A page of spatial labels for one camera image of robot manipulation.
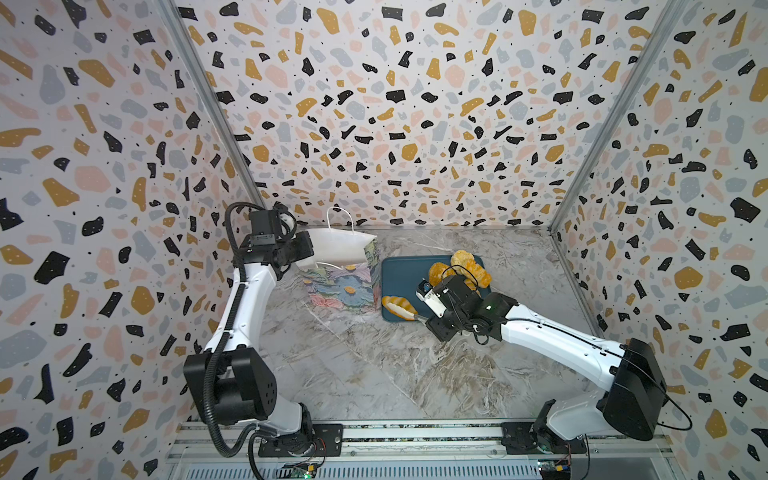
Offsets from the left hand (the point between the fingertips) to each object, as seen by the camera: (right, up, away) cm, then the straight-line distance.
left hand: (309, 236), depth 81 cm
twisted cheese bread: (+50, -13, +18) cm, 55 cm away
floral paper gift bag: (+10, -10, -1) cm, 14 cm away
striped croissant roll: (+25, -21, +13) cm, 35 cm away
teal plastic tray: (+25, -13, +28) cm, 40 cm away
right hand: (+33, -21, -1) cm, 39 cm away
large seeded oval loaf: (+37, -10, +22) cm, 44 cm away
